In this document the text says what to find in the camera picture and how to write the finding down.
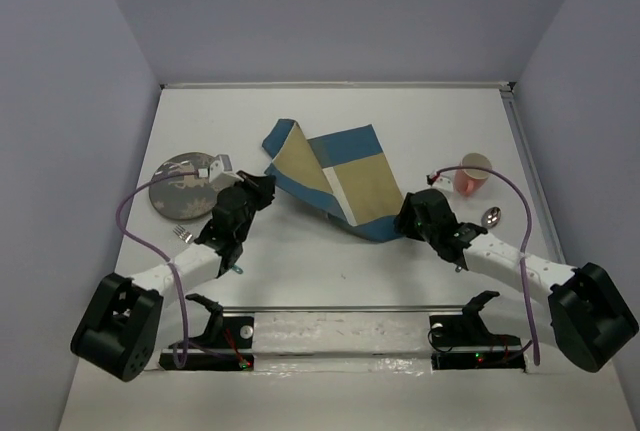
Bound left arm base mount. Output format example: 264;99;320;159
156;293;255;372

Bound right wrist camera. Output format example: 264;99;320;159
426;172;454;192

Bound blue beige placemat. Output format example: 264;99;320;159
262;119;403;243

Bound fork with green handle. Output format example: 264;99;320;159
171;224;246;276

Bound spoon with green handle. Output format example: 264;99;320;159
454;205;504;274

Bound grey patterned plate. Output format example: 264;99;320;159
148;152;217;221

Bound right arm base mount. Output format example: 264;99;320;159
427;291;529;371

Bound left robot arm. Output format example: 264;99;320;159
70;171;276;382

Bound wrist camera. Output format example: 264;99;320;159
426;172;454;192
196;154;239;188

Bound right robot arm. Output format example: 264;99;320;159
394;188;639;373

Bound pink cup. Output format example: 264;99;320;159
453;153;492;197

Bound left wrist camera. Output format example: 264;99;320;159
196;154;239;188

